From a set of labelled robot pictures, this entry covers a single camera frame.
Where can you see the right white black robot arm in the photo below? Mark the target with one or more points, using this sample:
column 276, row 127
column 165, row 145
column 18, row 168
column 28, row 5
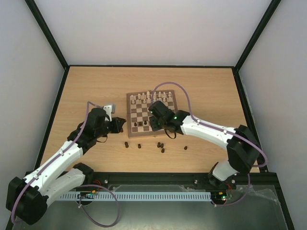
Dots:
column 241, row 146

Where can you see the white slotted cable duct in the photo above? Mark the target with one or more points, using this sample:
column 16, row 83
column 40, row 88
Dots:
column 140, row 196

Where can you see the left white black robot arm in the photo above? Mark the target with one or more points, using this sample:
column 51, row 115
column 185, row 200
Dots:
column 28, row 198

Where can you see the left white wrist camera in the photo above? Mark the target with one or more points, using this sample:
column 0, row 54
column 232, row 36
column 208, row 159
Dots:
column 109, row 109

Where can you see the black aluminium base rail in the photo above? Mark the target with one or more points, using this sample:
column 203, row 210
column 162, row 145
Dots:
column 198, row 181

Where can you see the light pieces back rows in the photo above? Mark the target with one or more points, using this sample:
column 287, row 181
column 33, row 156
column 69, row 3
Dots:
column 145, row 97

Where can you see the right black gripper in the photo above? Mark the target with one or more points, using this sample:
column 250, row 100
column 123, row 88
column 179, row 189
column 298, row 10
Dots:
column 154, row 122

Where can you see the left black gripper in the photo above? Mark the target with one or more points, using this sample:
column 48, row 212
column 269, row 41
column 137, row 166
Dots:
column 117, row 128

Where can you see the wooden chess board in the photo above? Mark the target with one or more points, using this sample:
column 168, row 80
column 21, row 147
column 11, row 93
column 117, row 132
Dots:
column 139, row 113

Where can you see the dark piece pair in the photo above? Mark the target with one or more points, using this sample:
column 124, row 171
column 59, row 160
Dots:
column 160, row 145

